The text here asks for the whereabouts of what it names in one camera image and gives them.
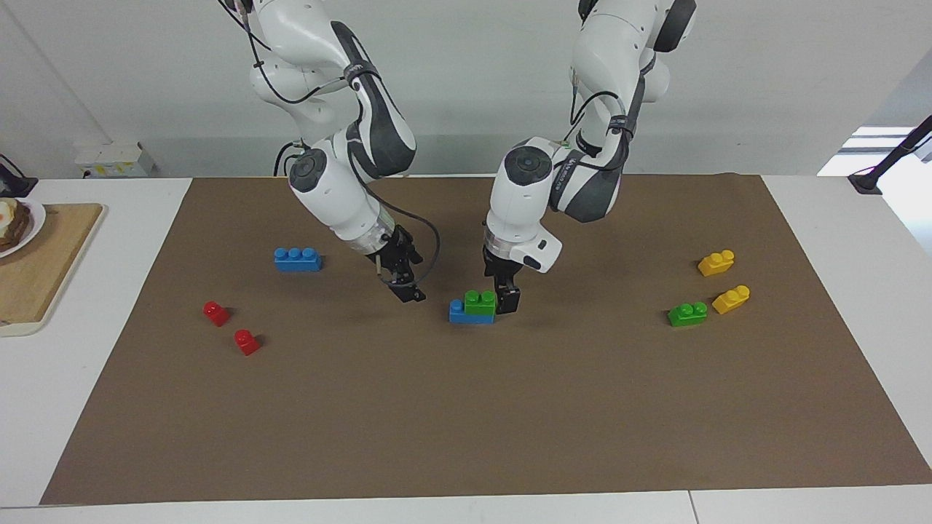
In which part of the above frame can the blue three-stud block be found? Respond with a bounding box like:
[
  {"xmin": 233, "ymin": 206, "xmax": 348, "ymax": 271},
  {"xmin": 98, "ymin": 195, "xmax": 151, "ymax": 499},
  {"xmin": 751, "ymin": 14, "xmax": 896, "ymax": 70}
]
[
  {"xmin": 449, "ymin": 298, "xmax": 496, "ymax": 325},
  {"xmin": 274, "ymin": 247, "xmax": 323, "ymax": 272}
]

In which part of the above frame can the yellow two-stud block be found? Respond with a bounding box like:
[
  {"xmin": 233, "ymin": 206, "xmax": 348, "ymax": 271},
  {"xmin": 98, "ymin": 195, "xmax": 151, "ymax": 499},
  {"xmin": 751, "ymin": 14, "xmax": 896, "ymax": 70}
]
[
  {"xmin": 698, "ymin": 250, "xmax": 735, "ymax": 277},
  {"xmin": 712, "ymin": 285, "xmax": 751, "ymax": 315}
]

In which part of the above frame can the brown paper mat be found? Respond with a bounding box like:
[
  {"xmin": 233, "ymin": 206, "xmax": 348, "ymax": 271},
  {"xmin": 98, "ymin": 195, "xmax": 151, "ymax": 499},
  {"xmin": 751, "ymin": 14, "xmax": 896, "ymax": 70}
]
[{"xmin": 40, "ymin": 175, "xmax": 932, "ymax": 505}]

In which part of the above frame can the white power strip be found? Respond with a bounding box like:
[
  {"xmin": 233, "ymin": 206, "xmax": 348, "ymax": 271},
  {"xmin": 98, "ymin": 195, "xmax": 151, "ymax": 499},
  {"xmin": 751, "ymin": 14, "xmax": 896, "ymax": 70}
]
[{"xmin": 73, "ymin": 142, "xmax": 156, "ymax": 179}]

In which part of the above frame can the wooden cutting board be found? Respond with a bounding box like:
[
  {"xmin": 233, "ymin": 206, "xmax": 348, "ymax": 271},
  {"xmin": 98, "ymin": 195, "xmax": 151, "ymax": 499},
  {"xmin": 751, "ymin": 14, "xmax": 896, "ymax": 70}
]
[{"xmin": 0, "ymin": 203, "xmax": 108, "ymax": 337}]

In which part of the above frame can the white plate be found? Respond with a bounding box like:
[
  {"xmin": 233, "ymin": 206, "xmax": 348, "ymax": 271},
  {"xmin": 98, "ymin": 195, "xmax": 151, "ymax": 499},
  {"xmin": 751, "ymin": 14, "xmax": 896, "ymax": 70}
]
[{"xmin": 0, "ymin": 198, "xmax": 47, "ymax": 259}]

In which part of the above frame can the toast with egg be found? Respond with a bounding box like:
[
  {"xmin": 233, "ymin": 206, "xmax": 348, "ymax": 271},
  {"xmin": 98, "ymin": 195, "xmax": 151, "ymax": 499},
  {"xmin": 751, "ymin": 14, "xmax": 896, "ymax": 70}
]
[{"xmin": 0, "ymin": 200, "xmax": 31, "ymax": 253}]

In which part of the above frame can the black clamp device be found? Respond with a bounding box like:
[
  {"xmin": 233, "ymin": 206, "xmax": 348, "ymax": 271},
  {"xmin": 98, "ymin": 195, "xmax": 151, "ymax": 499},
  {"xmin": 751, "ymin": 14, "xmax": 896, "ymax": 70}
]
[{"xmin": 0, "ymin": 154, "xmax": 39, "ymax": 199}]

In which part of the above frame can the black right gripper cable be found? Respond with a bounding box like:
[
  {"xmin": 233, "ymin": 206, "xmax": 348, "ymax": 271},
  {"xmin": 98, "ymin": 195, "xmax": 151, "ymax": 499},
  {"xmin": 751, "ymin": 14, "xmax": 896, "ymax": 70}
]
[{"xmin": 349, "ymin": 146, "xmax": 442, "ymax": 285}]

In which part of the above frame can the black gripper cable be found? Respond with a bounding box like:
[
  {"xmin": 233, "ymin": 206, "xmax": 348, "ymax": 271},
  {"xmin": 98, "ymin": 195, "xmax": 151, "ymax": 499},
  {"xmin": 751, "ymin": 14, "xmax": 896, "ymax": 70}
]
[
  {"xmin": 349, "ymin": 146, "xmax": 442, "ymax": 285},
  {"xmin": 570, "ymin": 65, "xmax": 631, "ymax": 146}
]

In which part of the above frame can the black right base cable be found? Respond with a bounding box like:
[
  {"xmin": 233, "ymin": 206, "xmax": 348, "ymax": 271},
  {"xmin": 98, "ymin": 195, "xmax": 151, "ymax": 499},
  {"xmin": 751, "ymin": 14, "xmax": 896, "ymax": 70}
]
[{"xmin": 274, "ymin": 140, "xmax": 303, "ymax": 177}]

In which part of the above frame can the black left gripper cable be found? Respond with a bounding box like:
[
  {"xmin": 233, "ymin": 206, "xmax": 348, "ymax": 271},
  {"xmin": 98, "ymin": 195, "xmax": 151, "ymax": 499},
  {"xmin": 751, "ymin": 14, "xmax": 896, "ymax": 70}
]
[{"xmin": 570, "ymin": 65, "xmax": 631, "ymax": 146}]

